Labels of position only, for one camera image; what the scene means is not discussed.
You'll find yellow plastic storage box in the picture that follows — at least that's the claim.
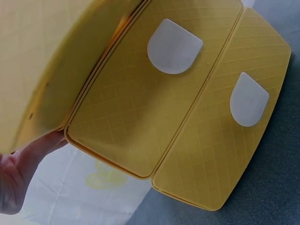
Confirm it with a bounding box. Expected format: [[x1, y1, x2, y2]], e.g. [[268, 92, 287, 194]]
[[0, 0, 292, 203]]

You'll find person's left hand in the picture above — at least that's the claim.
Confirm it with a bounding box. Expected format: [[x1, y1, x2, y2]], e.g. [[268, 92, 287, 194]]
[[0, 130, 68, 215]]

